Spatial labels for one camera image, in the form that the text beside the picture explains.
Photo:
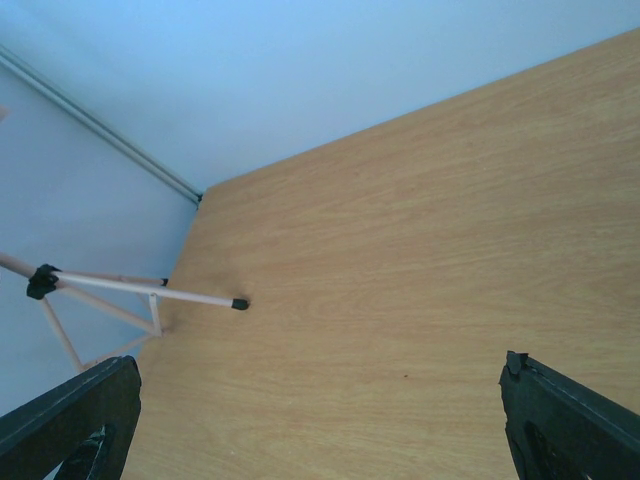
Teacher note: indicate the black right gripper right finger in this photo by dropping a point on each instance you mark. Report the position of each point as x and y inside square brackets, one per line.
[557, 428]

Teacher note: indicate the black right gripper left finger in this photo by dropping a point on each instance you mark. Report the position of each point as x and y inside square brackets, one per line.
[81, 429]

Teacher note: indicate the pink music stand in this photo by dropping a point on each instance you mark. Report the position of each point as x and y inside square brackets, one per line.
[85, 238]

